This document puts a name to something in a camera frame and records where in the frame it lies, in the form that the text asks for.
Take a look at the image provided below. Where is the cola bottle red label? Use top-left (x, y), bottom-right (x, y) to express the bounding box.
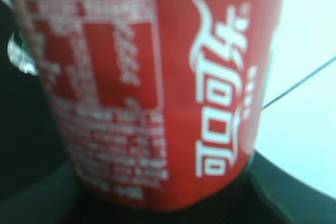
top-left (12, 0), bottom-right (282, 211)

